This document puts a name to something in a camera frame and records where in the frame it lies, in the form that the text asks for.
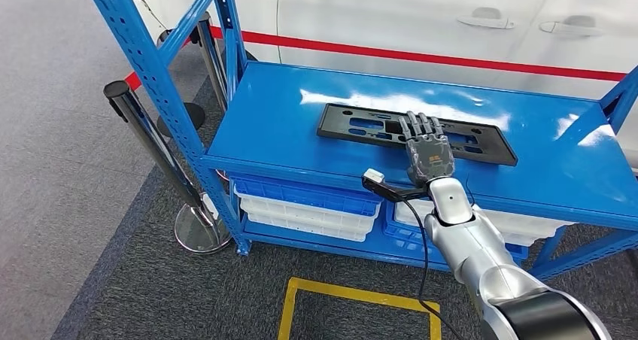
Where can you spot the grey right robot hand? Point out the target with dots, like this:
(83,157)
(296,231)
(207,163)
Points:
(429,156)

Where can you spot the black plastic frame part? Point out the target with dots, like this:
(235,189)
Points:
(359,128)

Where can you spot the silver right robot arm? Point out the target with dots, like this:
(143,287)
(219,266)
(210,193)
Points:
(478,248)

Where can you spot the blue metal shelf rack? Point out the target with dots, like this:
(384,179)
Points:
(279,128)

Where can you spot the red barrier belt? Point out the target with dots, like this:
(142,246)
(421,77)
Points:
(398,54)

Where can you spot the white plastic bin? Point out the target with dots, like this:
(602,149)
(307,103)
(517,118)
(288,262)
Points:
(309,232)
(309,217)
(518,225)

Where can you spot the white car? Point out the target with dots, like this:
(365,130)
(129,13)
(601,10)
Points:
(374,14)

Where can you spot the yellow floor tape square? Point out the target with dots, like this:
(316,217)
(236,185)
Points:
(359,294)

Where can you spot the black pole stand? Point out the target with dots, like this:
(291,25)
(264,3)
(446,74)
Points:
(195,116)

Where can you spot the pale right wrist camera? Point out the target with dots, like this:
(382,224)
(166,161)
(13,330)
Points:
(374,176)

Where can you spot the chrome stanchion post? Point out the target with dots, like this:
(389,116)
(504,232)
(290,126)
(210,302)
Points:
(210,53)
(199,228)

